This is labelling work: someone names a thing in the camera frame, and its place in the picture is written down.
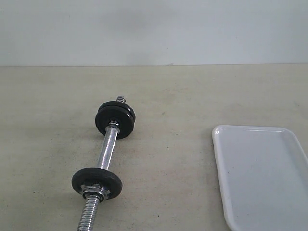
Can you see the white rectangular plastic tray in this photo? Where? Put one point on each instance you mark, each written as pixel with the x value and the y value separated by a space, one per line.
pixel 263 178

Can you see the chrome threaded dumbbell bar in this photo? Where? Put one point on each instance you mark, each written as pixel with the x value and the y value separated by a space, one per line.
pixel 90 208

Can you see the black weight plate far end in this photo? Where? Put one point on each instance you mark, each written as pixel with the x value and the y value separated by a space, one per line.
pixel 115 116

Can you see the chrome spinlock collar nut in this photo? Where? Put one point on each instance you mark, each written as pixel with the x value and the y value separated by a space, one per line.
pixel 96 190

